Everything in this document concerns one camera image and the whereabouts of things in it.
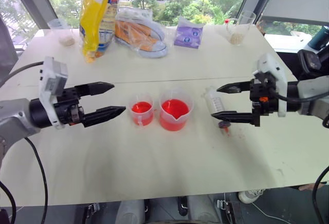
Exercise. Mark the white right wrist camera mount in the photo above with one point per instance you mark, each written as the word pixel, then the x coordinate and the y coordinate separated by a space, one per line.
pixel 272 67

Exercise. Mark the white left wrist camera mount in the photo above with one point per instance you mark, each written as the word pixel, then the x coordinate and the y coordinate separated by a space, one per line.
pixel 52 76

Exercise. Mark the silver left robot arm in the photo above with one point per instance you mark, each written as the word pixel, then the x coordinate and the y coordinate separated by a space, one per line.
pixel 15 121

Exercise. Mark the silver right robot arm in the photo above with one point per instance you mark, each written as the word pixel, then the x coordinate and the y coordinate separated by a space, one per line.
pixel 308 96

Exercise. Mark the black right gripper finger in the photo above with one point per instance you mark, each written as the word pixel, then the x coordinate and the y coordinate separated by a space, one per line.
pixel 235 88
pixel 236 117

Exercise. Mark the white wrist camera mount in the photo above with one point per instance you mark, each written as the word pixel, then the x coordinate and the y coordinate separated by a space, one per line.
pixel 52 76
pixel 272 67

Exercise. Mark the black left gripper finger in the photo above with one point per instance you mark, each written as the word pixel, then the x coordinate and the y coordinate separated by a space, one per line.
pixel 96 88
pixel 105 114

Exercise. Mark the purple tissue pack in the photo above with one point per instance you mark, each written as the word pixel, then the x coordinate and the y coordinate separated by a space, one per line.
pixel 189 35

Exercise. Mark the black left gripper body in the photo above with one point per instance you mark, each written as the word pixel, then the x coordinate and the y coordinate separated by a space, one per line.
pixel 67 107

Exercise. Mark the small clear cup with grains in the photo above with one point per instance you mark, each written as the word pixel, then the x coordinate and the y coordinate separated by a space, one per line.
pixel 64 35

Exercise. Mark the small beaker red liquid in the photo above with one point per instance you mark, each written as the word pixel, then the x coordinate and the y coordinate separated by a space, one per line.
pixel 141 111

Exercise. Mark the dark teal bottle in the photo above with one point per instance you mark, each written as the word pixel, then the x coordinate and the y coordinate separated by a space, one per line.
pixel 318 39

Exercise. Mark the clear bag orange snacks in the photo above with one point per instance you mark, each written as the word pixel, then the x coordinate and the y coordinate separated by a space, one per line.
pixel 140 35

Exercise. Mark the clear plastic syringe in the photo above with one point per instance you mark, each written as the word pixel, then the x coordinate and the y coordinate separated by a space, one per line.
pixel 215 100

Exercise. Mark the yellow snack bag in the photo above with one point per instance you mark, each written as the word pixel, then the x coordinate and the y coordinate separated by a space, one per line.
pixel 96 23

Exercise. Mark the dark grey panel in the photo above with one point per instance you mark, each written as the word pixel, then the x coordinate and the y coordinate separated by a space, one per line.
pixel 6 57

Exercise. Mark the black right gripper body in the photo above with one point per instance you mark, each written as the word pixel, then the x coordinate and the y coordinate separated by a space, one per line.
pixel 264 100

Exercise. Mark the black camera device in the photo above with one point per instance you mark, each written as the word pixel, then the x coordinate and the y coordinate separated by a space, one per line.
pixel 309 60

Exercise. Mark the clear measuring cup with grains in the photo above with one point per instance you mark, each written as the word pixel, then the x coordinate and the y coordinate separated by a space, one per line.
pixel 239 31

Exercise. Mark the large beaker red liquid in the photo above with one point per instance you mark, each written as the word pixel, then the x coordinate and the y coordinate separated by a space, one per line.
pixel 174 113

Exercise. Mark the white sneaker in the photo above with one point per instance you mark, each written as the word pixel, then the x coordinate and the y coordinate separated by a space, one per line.
pixel 249 195

